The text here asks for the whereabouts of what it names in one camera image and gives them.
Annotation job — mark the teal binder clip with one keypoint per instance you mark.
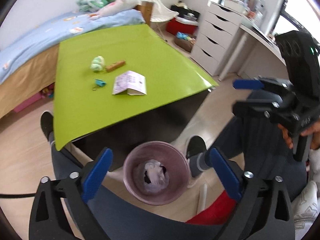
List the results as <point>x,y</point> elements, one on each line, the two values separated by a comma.
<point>98,83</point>

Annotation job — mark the pink trash bin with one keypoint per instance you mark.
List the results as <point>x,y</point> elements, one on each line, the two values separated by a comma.
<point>156,173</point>

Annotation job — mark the bed with blue blanket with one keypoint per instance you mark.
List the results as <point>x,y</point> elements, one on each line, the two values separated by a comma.
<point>29,64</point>

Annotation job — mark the wooden clothespin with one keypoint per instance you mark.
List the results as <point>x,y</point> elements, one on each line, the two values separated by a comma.
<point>115,66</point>

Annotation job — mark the pink white plush toy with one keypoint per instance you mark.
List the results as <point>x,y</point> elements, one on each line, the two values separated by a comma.
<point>114,8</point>

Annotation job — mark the black shoe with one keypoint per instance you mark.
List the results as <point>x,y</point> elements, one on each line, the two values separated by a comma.
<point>194,146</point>
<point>46,123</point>

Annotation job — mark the right black shoe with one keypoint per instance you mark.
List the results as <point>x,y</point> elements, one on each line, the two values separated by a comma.
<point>194,146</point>

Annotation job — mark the green table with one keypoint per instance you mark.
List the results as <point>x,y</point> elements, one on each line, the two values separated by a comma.
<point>109,75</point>

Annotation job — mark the green white fuzzy scrunchie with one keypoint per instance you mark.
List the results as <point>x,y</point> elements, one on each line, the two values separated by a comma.
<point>97,64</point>

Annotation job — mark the green plush toy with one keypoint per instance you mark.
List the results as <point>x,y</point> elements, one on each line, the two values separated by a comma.
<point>92,5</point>

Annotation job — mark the white drawer cabinet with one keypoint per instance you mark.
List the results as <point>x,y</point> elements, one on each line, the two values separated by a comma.
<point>216,34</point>

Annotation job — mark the brown basket with toys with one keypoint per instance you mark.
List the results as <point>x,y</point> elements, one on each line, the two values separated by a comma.
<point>185,41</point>

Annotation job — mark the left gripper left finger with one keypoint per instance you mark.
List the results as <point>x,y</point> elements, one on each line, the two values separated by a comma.
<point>94,174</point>

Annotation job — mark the purple paper packet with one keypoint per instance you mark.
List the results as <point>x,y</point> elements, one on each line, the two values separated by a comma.
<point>131,83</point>

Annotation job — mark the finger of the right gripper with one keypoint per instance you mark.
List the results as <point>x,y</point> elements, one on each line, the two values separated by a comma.
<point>257,109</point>
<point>248,84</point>

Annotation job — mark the red storage box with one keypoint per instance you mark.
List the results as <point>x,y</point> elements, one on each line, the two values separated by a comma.
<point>173,27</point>

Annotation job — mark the left black shoe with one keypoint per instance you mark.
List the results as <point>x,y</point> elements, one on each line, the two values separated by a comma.
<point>46,123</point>

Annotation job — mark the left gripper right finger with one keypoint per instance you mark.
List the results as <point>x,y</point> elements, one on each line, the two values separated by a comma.
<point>228,172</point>

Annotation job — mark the person right hand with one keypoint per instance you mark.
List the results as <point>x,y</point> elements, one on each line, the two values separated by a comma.
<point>313,130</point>

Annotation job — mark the white folding chair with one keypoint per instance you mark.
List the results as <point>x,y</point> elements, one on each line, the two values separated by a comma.
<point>161,15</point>

